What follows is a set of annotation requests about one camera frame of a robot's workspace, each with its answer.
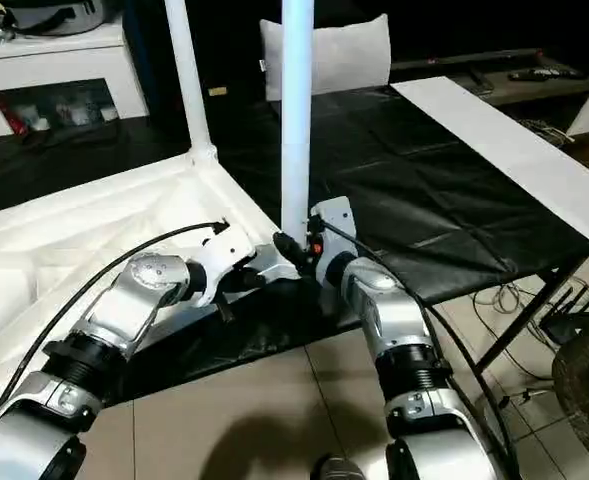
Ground black work mat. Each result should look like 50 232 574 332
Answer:
0 85 589 406

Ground pale tangled wires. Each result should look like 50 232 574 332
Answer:
519 118 577 147

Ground white plastic table leg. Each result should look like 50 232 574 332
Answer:
163 0 221 168
278 0 317 248

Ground light grey pillow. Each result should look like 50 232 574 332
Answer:
258 13 393 102

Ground white flat board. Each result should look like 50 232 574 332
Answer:
388 75 589 251

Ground white plastic table top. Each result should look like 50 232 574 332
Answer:
0 145 317 423

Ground dark robot body part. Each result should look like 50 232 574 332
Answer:
308 455 367 480

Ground white glass-door cabinet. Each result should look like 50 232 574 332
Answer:
0 0 151 138

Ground wooden low shelf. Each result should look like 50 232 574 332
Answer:
444 55 589 109

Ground tangled floor cables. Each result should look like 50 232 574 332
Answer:
472 280 577 403

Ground black metal table frame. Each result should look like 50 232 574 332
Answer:
472 250 589 379

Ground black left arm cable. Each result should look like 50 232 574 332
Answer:
12 221 231 403

